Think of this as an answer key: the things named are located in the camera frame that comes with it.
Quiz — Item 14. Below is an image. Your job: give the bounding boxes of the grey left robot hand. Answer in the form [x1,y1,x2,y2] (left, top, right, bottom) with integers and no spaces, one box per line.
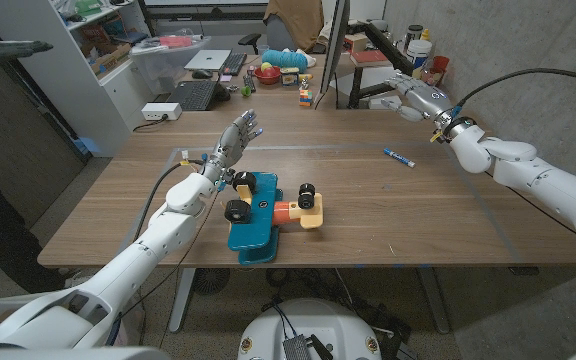
[202,108,264,184]

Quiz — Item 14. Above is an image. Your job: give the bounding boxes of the black gloved person hand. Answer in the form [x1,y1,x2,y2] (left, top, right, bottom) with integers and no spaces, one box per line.
[0,39,54,69]

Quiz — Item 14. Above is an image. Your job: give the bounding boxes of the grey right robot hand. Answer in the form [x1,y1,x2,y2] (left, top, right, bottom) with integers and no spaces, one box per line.
[380,72,454,130]

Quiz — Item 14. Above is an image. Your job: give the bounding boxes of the teal and orange toy airplane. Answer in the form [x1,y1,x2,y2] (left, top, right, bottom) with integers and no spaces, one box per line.
[220,171,325,266]

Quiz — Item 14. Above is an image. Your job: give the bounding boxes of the red cup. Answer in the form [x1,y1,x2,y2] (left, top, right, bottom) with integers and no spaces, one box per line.
[431,55,451,76]

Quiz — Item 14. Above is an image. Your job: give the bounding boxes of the white plastic tub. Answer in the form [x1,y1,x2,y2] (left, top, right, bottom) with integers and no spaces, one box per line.
[405,39,433,84]

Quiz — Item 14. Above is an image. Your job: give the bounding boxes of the flat white box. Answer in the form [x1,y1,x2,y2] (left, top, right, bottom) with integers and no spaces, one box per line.
[368,94,403,111]

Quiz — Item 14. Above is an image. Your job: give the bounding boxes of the large black keyboard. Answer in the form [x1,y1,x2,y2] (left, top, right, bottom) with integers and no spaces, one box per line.
[166,79,220,112]

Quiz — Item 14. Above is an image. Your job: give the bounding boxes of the blue marker pen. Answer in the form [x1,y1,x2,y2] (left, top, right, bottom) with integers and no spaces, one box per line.
[382,147,417,169]

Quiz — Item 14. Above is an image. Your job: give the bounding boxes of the black-lidded jar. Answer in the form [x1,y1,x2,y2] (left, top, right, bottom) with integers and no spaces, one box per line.
[404,24,425,51]

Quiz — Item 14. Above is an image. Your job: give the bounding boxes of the red book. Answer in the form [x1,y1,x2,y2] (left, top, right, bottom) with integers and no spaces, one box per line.
[350,49,393,68]

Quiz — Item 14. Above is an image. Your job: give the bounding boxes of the white shelf cabinet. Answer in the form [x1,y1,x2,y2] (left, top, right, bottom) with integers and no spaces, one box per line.
[0,0,154,159]

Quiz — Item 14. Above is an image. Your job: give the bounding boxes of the red bowl with fruit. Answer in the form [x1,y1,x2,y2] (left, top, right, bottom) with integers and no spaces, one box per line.
[254,61,283,86]

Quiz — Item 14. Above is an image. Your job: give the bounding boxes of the white power strip box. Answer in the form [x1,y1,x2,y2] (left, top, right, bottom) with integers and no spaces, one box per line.
[141,102,183,122]

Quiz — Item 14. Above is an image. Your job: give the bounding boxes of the small black keyboard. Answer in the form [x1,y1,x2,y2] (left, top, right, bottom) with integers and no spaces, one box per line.
[221,52,248,77]

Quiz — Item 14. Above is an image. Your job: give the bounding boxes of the silver laptop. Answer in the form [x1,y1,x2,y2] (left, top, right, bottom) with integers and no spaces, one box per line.
[184,48,233,72]

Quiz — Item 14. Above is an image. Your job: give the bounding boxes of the teal yarn roll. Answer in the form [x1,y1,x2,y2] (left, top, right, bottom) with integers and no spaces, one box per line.
[261,48,310,71]

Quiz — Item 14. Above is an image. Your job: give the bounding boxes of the clear plastic storage bin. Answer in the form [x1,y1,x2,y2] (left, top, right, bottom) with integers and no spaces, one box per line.
[130,34,213,95]

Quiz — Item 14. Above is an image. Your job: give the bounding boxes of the black computer monitor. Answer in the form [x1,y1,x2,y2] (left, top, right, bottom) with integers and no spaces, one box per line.
[319,0,352,95]

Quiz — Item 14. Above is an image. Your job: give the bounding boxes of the cardboard box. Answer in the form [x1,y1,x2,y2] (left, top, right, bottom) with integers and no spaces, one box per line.
[90,42,133,76]

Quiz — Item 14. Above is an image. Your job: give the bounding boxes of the black office chair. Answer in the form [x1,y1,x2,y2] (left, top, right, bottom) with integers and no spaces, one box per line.
[237,14,299,55]

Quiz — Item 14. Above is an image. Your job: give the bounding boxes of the black round fan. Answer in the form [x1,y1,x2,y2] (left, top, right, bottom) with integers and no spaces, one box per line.
[191,268,232,296]

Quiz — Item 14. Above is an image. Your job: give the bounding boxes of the tan jacket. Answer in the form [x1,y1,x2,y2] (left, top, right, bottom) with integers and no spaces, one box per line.
[262,0,325,54]

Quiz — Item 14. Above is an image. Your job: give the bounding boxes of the grey table leg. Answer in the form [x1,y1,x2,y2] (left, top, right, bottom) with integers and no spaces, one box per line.
[417,267,452,335]
[168,268,197,334]

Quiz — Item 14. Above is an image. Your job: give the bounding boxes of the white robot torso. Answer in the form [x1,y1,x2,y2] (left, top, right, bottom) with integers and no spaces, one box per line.
[237,298,383,360]

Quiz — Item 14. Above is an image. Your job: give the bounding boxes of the grey mesh module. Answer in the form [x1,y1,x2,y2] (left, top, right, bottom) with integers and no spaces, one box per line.
[282,334,314,360]

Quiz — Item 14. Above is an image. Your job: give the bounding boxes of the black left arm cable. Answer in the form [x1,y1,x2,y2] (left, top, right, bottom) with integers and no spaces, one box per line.
[132,158,210,241]

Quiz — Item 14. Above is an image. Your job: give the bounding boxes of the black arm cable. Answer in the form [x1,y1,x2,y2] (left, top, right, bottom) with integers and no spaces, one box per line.
[450,67,576,119]
[132,158,210,241]

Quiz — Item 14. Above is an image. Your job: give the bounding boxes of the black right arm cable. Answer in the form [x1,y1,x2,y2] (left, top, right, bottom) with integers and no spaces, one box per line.
[450,67,576,119]

